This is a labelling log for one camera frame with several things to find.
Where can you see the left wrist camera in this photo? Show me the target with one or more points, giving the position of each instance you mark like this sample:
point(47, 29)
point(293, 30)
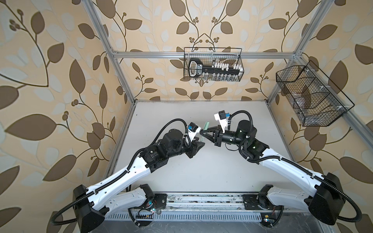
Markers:
point(192, 130)

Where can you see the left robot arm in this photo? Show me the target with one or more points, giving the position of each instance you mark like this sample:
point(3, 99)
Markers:
point(125, 174)

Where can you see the black wire basket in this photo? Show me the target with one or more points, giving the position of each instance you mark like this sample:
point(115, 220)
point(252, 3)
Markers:
point(215, 54)
point(316, 99)

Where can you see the black tool in basket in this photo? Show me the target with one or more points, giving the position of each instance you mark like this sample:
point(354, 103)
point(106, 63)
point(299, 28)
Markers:
point(196, 68)

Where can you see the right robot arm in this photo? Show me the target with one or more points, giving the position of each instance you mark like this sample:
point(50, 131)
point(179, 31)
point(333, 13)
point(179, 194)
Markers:
point(319, 194)

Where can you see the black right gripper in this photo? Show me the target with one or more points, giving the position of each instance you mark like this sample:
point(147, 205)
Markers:
point(211, 129)

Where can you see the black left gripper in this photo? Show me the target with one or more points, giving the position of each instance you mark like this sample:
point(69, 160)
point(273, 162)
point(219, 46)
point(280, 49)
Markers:
point(193, 148)

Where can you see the black wire basket right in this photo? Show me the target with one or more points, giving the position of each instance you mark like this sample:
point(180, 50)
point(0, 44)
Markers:
point(316, 99)

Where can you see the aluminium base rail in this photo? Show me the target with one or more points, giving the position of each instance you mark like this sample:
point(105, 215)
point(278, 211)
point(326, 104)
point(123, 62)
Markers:
point(194, 206)

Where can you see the green pen cap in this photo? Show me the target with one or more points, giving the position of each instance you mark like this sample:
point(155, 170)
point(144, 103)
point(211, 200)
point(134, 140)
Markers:
point(206, 125)

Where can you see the black wire basket centre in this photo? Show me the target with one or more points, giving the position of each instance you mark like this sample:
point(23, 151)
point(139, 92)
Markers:
point(215, 54)

